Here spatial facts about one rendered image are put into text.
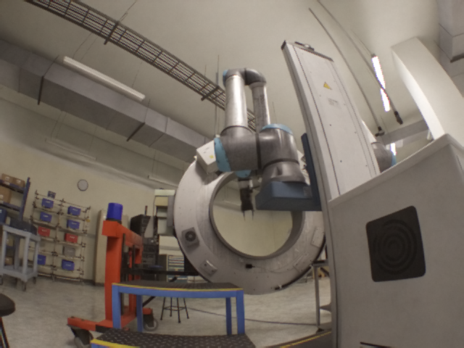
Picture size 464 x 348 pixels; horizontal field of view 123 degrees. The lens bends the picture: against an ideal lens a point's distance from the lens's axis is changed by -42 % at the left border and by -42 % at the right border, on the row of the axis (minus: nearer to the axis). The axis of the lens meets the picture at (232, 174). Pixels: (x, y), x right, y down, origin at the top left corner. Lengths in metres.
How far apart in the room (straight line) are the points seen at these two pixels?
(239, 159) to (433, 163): 0.66
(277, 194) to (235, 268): 1.09
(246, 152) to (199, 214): 1.01
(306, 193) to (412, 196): 0.46
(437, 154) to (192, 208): 1.64
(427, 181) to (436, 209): 0.05
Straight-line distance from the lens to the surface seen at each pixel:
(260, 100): 1.26
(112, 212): 1.59
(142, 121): 4.82
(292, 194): 0.75
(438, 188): 0.40
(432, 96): 4.30
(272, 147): 0.83
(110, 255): 1.64
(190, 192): 1.80
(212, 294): 0.93
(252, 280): 1.75
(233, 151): 0.84
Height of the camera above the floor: 0.70
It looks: 24 degrees up
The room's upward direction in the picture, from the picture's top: 2 degrees counter-clockwise
